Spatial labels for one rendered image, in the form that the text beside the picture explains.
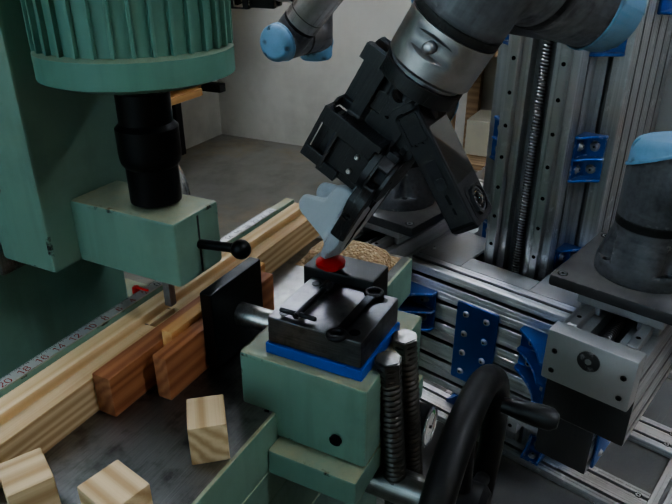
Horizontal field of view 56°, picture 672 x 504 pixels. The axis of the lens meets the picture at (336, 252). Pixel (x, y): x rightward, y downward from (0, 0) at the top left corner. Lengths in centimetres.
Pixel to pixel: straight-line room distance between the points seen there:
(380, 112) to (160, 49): 19
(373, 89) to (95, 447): 40
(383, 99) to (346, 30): 362
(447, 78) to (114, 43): 26
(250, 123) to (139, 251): 402
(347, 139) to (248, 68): 403
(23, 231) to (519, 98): 86
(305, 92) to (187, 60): 382
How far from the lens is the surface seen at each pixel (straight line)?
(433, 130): 53
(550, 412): 70
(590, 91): 124
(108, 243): 69
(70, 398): 64
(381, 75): 54
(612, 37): 60
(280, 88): 446
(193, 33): 56
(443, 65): 50
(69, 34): 56
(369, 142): 54
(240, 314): 68
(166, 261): 64
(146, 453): 62
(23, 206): 71
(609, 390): 104
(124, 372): 65
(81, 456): 63
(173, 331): 66
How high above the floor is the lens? 131
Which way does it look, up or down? 27 degrees down
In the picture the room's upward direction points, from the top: straight up
